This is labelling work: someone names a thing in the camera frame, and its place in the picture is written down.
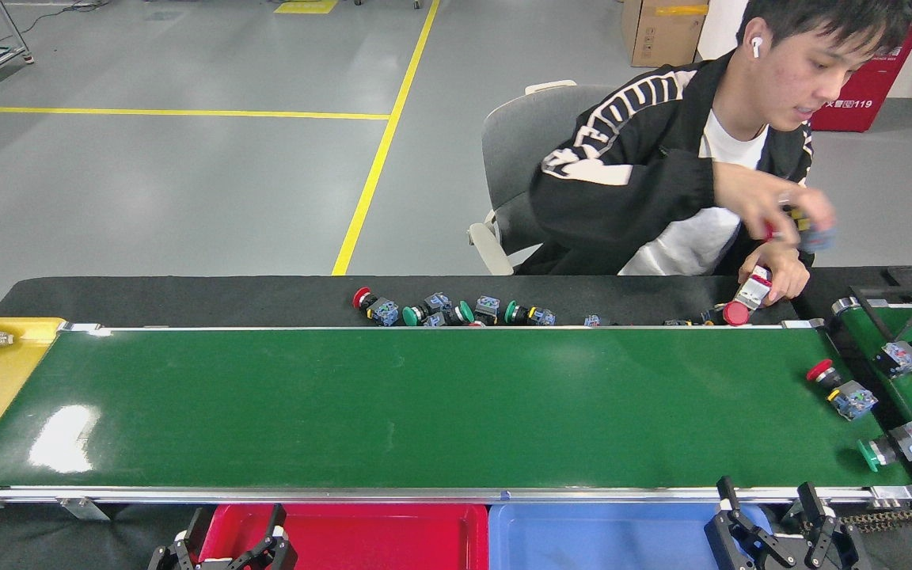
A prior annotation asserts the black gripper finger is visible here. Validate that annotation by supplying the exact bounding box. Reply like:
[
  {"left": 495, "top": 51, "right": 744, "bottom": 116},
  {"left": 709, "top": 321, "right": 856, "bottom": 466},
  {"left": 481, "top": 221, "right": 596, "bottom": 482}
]
[
  {"left": 222, "top": 503, "right": 298, "bottom": 570},
  {"left": 781, "top": 481, "right": 861, "bottom": 570},
  {"left": 147, "top": 507, "right": 217, "bottom": 570},
  {"left": 705, "top": 475, "right": 797, "bottom": 570}
]

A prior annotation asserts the long green conveyor belt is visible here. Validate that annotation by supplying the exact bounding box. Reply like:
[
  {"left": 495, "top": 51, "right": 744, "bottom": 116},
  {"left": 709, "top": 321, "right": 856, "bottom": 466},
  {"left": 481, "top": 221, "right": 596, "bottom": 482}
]
[{"left": 0, "top": 321, "right": 912, "bottom": 523}]

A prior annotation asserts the person's left hand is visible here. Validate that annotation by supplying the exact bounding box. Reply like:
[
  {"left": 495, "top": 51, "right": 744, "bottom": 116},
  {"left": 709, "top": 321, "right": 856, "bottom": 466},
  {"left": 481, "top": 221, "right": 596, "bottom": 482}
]
[{"left": 739, "top": 240, "right": 811, "bottom": 306}]

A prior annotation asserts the person's right hand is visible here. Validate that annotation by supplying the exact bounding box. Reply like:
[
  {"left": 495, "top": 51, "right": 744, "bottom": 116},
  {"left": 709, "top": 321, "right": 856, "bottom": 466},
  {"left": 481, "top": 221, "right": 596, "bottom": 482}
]
[{"left": 747, "top": 184, "right": 838, "bottom": 240}]

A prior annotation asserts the red plastic bin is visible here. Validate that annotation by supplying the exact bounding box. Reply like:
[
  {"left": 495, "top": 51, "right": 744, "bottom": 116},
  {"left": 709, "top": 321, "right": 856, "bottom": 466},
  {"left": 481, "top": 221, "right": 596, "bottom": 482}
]
[{"left": 197, "top": 503, "right": 490, "bottom": 570}]

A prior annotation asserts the blue plastic bin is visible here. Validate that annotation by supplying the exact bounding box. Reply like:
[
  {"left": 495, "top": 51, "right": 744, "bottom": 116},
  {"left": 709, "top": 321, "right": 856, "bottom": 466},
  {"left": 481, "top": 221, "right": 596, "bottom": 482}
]
[{"left": 488, "top": 503, "right": 773, "bottom": 570}]

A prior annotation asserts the person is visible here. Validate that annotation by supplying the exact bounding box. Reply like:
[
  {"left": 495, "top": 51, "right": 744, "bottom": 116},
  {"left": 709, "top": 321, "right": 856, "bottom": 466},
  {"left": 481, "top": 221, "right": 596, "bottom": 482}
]
[{"left": 515, "top": 0, "right": 912, "bottom": 278}]

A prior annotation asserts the red fire extinguisher box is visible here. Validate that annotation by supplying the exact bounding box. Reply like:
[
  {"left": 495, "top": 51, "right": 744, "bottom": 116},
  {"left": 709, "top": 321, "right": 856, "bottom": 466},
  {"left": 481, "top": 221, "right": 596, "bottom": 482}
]
[{"left": 810, "top": 16, "right": 912, "bottom": 133}]

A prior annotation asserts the grey office chair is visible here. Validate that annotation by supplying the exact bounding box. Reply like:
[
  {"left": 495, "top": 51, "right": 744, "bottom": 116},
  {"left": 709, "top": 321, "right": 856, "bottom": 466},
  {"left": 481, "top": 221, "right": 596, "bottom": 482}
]
[{"left": 468, "top": 79, "right": 619, "bottom": 276}]

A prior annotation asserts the brown cardboard box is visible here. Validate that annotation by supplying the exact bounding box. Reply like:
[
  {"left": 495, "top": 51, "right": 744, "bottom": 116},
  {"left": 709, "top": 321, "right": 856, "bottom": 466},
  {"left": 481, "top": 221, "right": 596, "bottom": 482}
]
[{"left": 621, "top": 0, "right": 710, "bottom": 68}]

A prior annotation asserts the black drive chain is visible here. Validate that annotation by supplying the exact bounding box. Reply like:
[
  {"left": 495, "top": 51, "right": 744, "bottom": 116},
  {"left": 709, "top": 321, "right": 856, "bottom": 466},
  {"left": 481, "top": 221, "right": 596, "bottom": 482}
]
[{"left": 840, "top": 504, "right": 912, "bottom": 534}]

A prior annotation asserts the black cable bundle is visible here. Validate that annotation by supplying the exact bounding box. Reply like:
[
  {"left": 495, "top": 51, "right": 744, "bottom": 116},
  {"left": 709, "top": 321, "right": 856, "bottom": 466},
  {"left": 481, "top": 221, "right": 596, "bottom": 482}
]
[{"left": 852, "top": 283, "right": 912, "bottom": 343}]

